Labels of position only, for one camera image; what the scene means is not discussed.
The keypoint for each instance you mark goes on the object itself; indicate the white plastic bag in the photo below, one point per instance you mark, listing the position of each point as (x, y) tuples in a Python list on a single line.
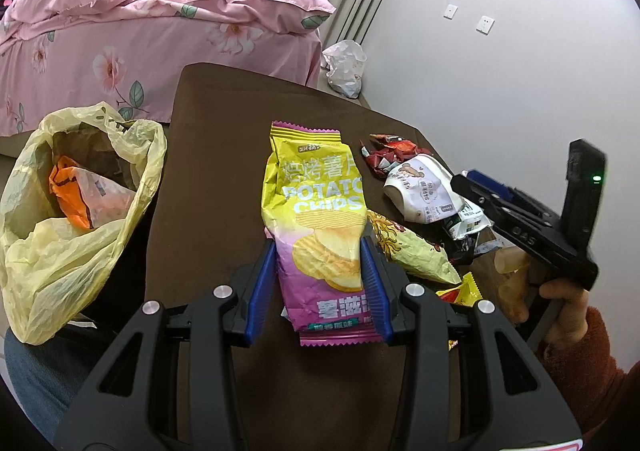
[(345, 66)]

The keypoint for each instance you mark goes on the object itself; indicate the yellow plastic bag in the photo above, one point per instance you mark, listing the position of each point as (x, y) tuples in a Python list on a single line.
[(45, 261)]

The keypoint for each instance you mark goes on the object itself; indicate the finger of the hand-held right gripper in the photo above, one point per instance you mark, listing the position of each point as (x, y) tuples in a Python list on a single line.
[(487, 179), (475, 196)]

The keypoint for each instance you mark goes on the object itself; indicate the pink floral bedding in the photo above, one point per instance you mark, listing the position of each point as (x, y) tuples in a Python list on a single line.
[(150, 31)]

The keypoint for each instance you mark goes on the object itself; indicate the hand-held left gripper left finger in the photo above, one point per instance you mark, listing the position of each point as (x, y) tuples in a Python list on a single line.
[(260, 291)]

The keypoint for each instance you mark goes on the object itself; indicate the person's right forearm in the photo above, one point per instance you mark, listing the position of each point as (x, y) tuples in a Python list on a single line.
[(595, 371)]

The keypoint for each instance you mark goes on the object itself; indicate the person's leg in jeans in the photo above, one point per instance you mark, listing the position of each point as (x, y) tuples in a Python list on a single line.
[(40, 381)]

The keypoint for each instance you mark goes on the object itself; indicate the orange snack packet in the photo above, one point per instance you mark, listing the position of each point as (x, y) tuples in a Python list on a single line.
[(67, 191)]

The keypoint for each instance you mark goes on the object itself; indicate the pale green snack packet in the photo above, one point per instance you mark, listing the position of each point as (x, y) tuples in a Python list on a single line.
[(415, 251)]

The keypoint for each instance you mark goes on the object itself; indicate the white wall socket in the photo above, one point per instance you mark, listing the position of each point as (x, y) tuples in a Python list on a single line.
[(484, 25)]

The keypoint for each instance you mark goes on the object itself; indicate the white wall switch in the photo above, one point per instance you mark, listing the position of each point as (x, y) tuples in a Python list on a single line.
[(450, 11)]

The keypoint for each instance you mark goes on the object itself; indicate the yellow purple potato chips bag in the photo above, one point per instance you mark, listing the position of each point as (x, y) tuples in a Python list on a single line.
[(310, 191)]

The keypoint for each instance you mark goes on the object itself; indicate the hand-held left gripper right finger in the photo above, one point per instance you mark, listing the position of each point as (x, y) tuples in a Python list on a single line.
[(374, 291)]

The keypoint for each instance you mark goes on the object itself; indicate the person's right hand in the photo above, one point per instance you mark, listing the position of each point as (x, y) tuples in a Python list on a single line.
[(565, 306)]

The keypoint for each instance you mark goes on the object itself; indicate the dark grey snack wrapper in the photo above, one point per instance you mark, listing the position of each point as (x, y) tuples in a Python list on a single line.
[(465, 251)]

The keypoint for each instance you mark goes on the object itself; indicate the yellow red snack wrapper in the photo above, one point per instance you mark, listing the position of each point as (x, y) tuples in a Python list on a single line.
[(467, 291)]

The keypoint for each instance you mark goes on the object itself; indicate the white green snack packet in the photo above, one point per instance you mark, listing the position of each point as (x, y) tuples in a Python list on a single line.
[(470, 223)]

